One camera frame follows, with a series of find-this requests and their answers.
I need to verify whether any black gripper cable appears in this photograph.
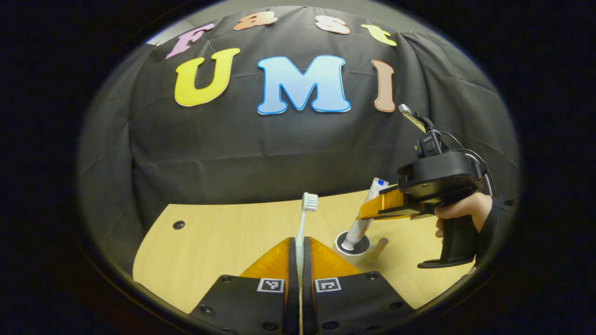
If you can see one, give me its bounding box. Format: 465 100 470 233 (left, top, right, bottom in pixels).
440 132 496 198

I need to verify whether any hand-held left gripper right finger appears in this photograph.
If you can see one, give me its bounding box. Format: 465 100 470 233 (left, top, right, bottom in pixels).
303 236 415 335

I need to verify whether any light wooden desktop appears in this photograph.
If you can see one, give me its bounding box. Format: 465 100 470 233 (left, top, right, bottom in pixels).
133 188 478 315

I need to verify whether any white cup with wooden handle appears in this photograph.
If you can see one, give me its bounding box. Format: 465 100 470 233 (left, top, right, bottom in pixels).
334 230 389 266

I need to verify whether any white toothpaste tube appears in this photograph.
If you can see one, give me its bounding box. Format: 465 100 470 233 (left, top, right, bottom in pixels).
341 178 389 252

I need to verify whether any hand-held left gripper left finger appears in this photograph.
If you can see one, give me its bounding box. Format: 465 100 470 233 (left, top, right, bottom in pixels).
189 236 301 335

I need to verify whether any pale green toothbrush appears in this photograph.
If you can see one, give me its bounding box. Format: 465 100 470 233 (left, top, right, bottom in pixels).
296 192 319 335

